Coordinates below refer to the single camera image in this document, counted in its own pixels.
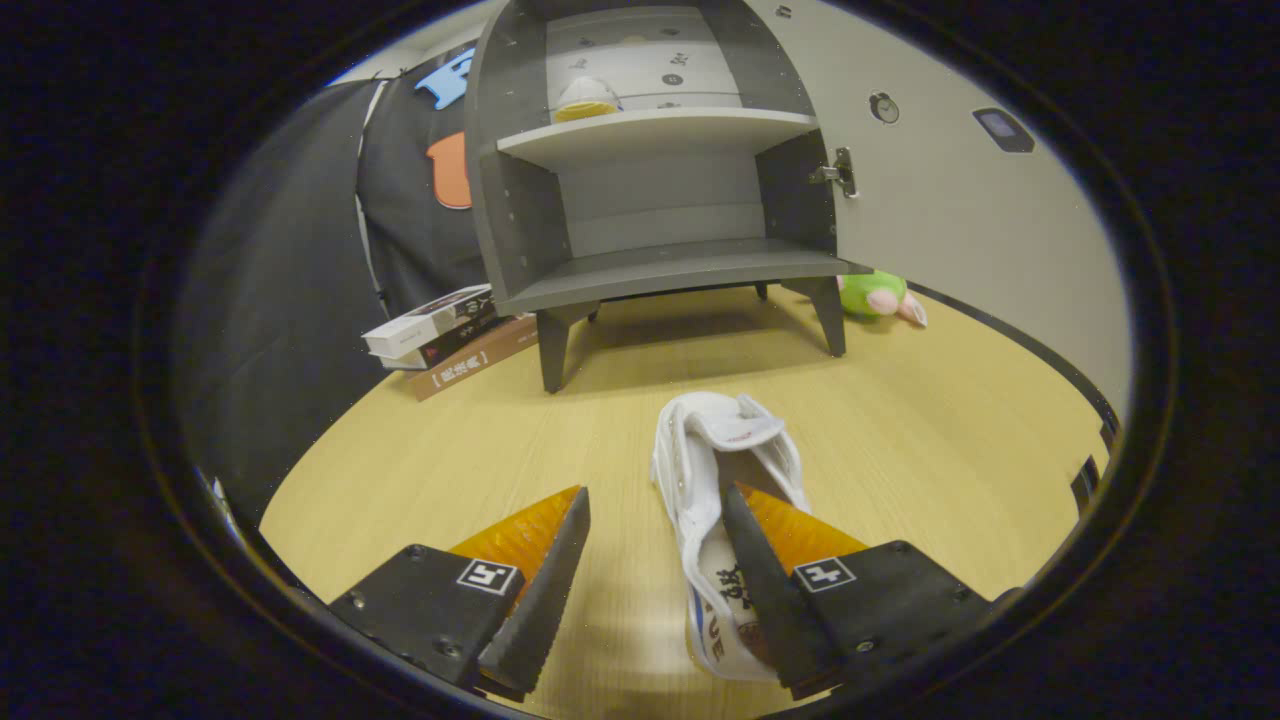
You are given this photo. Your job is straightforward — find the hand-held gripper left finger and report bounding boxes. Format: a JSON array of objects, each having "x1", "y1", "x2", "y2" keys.
[{"x1": 328, "y1": 485, "x2": 593, "y2": 703}]

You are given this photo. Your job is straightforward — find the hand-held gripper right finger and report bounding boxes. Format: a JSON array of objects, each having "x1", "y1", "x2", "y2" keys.
[{"x1": 720, "y1": 482, "x2": 1021, "y2": 701}]

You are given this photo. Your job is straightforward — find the white shoe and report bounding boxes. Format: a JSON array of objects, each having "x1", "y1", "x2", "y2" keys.
[
  {"x1": 650, "y1": 392, "x2": 813, "y2": 684},
  {"x1": 553, "y1": 76, "x2": 623, "y2": 124}
]

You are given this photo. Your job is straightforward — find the grey shoe cabinet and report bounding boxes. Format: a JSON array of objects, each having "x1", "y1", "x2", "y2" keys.
[{"x1": 463, "y1": 0, "x2": 871, "y2": 394}]

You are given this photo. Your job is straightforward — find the beige shoe cabinet door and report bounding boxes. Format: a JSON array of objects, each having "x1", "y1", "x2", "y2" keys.
[{"x1": 745, "y1": 0, "x2": 1136, "y2": 421}]

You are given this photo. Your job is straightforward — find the metal door hinge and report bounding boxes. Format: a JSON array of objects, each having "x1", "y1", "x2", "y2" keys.
[{"x1": 810, "y1": 147, "x2": 859, "y2": 199}]

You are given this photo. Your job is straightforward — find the brown book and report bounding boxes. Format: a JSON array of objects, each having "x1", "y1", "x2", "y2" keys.
[{"x1": 410, "y1": 315, "x2": 541, "y2": 403}]

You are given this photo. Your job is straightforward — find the black book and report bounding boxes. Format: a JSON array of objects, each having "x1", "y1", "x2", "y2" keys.
[{"x1": 385, "y1": 305, "x2": 501, "y2": 371}]

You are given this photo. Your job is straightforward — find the white book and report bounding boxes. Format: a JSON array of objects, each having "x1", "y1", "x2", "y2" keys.
[{"x1": 362, "y1": 285, "x2": 496, "y2": 359}]

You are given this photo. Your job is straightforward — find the green plush toy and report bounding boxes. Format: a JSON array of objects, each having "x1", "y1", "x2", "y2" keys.
[{"x1": 838, "y1": 268, "x2": 929, "y2": 328}]

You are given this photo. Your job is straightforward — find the black backdrop cloth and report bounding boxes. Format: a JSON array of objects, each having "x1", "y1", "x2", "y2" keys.
[{"x1": 175, "y1": 50, "x2": 491, "y2": 521}]

